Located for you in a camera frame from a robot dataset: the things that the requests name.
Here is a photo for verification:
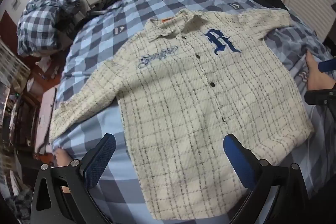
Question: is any cream plaid button shirt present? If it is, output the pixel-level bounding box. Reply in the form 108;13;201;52
49;8;315;220

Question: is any person's right leg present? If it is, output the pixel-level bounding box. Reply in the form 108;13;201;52
306;52;336;90

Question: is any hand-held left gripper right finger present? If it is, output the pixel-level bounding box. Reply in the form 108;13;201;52
223;134;311;224

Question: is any crumpled blue checked bedding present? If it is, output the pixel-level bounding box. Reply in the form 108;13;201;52
17;0;82;56

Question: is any blue checked blanket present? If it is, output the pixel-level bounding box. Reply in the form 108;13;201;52
50;0;328;224

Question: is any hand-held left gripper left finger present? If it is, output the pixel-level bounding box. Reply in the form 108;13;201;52
31;133;117;224

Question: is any grey printed bed sheet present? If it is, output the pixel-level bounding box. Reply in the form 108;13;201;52
262;22;336;114

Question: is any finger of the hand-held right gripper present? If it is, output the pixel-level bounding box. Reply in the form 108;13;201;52
317;57;336;73
305;82;336;106

